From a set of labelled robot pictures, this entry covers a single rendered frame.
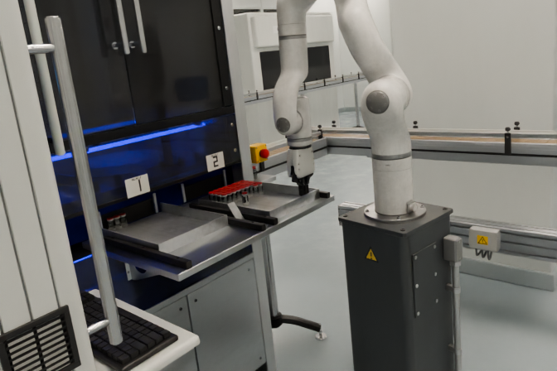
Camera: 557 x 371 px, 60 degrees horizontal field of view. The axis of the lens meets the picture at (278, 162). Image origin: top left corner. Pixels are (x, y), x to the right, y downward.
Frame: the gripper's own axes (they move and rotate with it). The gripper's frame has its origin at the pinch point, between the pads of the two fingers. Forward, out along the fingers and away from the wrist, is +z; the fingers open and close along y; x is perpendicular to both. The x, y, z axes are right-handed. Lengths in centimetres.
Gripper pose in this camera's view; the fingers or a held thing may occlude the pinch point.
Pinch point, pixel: (303, 190)
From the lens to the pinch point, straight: 165.0
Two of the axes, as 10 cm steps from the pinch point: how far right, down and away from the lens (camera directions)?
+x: 7.6, 0.7, -6.4
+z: 0.9, 9.7, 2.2
